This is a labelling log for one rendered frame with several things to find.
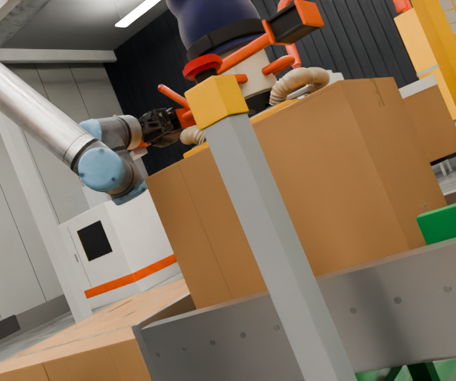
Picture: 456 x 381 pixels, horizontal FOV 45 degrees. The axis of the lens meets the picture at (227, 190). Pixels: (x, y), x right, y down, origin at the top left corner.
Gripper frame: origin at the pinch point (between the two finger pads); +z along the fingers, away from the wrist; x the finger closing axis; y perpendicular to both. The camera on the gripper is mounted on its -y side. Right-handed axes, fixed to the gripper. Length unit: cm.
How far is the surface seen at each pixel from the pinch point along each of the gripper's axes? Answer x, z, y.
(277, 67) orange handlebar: -1.3, -2.5, 39.8
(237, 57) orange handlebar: 0, -27, 44
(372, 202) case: -40, -19, 55
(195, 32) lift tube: 15.5, -9.9, 26.4
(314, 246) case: -44, -19, 38
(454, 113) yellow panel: -32, 721, -74
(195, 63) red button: -5, -53, 50
